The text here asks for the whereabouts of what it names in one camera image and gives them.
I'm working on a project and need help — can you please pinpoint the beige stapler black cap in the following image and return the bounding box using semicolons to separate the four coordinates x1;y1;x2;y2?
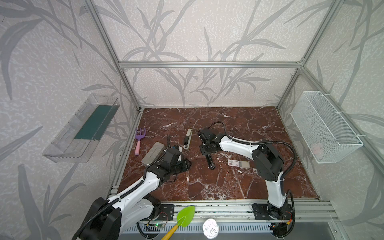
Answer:
183;129;193;150

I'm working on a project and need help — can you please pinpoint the white red staple box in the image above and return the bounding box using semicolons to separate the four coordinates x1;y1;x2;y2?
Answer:
228;160;250;169

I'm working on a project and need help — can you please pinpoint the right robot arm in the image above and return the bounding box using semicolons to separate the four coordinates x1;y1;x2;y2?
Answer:
198;122;298;220

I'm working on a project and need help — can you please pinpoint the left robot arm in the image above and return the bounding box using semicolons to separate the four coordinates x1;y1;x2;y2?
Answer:
72;145;192;240

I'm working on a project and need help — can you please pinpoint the grey rectangular block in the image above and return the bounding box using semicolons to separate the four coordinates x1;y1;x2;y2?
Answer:
142;142;165;166

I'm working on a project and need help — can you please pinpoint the purple pink toy rake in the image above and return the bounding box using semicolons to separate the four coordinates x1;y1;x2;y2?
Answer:
135;128;146;156

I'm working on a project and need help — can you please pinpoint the green plastic toy shovel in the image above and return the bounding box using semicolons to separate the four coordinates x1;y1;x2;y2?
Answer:
162;206;196;240

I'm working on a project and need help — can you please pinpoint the crumpled white paper cup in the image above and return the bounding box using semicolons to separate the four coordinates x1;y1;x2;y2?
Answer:
203;219;220;240

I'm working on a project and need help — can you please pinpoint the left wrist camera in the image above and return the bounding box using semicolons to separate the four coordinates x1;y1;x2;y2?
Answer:
164;148;181;165

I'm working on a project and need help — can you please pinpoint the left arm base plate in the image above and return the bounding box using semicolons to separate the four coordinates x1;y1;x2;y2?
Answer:
149;204;175;221

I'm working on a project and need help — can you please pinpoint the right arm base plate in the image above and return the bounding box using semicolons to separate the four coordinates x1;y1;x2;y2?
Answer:
252;202;294;221

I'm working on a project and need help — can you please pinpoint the clear plastic wall tray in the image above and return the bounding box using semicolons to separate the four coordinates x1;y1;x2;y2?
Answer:
43;94;120;163

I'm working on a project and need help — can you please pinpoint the aluminium front rail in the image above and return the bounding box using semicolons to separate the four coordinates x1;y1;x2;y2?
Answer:
86;200;340;224

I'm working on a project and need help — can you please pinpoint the white wire mesh basket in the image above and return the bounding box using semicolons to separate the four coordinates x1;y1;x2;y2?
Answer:
291;91;364;164

